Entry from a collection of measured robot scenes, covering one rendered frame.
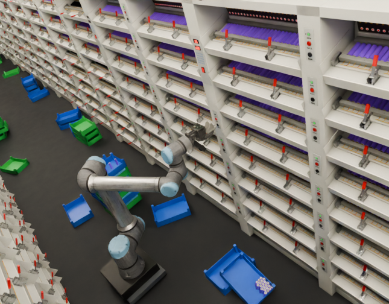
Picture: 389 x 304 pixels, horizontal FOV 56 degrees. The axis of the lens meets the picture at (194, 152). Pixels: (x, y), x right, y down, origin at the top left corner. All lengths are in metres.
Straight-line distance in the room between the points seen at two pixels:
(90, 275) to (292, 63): 2.23
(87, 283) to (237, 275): 1.16
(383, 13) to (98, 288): 2.51
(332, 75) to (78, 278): 2.40
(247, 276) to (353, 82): 1.58
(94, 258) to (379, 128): 2.38
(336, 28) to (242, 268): 1.68
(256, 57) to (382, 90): 0.57
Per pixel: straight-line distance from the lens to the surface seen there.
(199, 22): 1.88
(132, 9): 2.48
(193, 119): 2.43
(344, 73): 1.43
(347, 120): 1.52
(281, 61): 1.58
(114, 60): 3.21
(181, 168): 2.05
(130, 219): 2.60
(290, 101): 1.66
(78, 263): 3.21
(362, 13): 1.27
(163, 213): 3.19
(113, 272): 2.81
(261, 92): 1.76
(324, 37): 1.40
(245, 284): 2.55
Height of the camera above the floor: 2.19
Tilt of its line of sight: 36 degrees down
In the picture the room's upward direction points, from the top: 18 degrees counter-clockwise
